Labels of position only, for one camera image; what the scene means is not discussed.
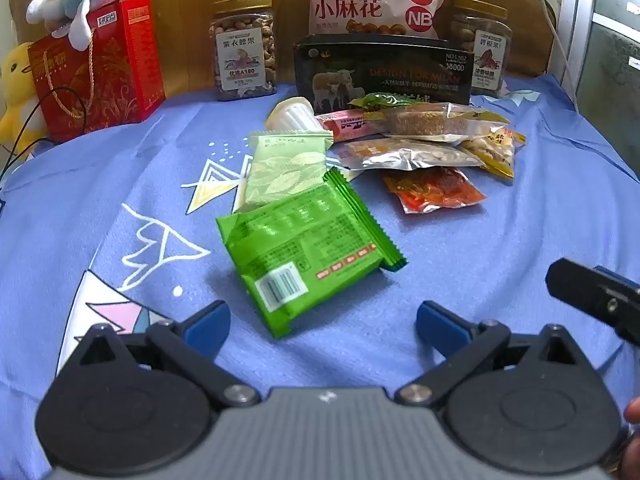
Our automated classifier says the clear cashew nut jar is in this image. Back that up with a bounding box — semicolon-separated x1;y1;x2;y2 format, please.
209;0;278;102

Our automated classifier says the clear grain bar packet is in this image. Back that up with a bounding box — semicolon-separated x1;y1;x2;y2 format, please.
382;102;511;142

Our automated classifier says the yellow duck plush toy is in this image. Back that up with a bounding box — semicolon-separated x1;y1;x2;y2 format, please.
0;42;48;148

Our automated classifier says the large pink snack bag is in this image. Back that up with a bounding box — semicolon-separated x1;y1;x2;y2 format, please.
292;0;452;41

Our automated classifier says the white jelly cup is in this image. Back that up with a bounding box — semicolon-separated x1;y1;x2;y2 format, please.
265;97;321;133

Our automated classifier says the blue printed cloth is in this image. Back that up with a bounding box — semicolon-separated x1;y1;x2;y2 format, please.
0;75;640;480

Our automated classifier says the pink snack bar packet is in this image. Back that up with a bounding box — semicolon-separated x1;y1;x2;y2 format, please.
315;109;388;143

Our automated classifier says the thin black cable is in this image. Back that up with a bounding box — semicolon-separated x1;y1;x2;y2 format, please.
0;87;88;181

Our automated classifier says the wooden board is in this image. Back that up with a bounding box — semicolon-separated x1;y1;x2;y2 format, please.
7;0;551;106

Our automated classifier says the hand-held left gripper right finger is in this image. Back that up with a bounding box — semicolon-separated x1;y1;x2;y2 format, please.
395;300;583;408

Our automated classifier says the white cable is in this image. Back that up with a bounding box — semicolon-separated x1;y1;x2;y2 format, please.
520;0;581;111

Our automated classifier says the black tin box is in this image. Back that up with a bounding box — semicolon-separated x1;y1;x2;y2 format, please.
292;35;475;113

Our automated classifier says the red spicy snack packet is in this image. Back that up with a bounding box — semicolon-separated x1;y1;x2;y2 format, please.
382;167;488;215

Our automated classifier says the white window frame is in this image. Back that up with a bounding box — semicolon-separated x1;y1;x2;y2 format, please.
550;0;640;126

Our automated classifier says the red gift box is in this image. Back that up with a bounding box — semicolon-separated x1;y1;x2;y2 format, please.
27;0;167;143

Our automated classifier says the yellow nut packet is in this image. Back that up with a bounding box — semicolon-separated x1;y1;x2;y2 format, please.
460;127;527;181

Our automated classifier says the light green leaf-print packet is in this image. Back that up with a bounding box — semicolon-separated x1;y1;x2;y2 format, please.
232;131;335;213

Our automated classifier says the bright green snack packet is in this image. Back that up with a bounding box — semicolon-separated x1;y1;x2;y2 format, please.
215;167;408;341

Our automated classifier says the orange and clear seed packet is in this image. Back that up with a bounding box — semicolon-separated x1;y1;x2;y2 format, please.
340;137;483;171

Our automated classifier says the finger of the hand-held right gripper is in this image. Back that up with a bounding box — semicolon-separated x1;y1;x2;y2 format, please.
546;258;640;347

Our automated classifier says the green pickled vegetable packet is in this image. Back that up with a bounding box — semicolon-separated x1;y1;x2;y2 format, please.
350;92;431;111

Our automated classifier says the clear pecan nut jar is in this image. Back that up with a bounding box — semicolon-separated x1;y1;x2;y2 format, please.
450;0;513;98

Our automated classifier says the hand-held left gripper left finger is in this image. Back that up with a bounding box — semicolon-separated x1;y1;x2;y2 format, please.
60;300;261;408

